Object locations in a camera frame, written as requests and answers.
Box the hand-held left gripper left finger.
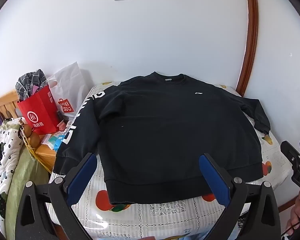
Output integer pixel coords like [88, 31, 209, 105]
[15, 152, 98, 240]

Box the grey checkered cloth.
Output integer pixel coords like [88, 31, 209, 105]
[16, 69, 48, 103]

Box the wooden bedside table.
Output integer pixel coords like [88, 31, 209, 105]
[27, 130, 63, 176]

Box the black sweatshirt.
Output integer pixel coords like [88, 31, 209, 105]
[52, 71, 271, 205]

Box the brown wooden door frame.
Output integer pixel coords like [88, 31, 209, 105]
[236, 0, 259, 97]

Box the wooden headboard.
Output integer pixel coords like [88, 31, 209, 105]
[0, 90, 22, 124]

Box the red paper bag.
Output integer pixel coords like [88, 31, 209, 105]
[17, 84, 62, 135]

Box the white floral quilt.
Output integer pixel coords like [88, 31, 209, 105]
[0, 117, 25, 238]

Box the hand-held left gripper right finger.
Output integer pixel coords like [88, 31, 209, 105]
[199, 153, 282, 240]

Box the green bed sheet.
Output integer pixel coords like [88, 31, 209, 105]
[5, 144, 51, 240]

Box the fruit print tablecloth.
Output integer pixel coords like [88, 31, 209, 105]
[48, 81, 293, 240]

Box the white plastic bag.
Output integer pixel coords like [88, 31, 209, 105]
[47, 62, 90, 121]

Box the blue and white box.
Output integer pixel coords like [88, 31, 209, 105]
[51, 134, 66, 152]

